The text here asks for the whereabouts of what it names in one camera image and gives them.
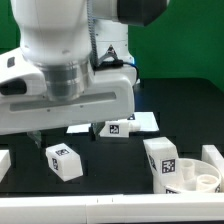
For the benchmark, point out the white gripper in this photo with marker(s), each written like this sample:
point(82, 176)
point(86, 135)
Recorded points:
point(25, 106)

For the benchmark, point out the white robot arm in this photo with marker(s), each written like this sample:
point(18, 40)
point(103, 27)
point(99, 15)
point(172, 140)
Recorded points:
point(72, 65)

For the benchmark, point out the white paper with tags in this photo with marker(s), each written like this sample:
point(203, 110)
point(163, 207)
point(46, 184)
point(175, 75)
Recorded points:
point(146, 120)

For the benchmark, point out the white obstacle wall left piece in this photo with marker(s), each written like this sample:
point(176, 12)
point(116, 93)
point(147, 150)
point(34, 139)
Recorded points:
point(5, 163)

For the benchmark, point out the white obstacle wall piece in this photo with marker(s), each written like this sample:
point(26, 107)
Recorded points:
point(211, 155)
point(5, 163)

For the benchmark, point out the white front rail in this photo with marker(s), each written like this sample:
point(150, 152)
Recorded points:
point(122, 209)

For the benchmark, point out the white obstacle wall right piece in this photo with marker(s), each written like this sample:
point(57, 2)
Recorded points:
point(211, 155)

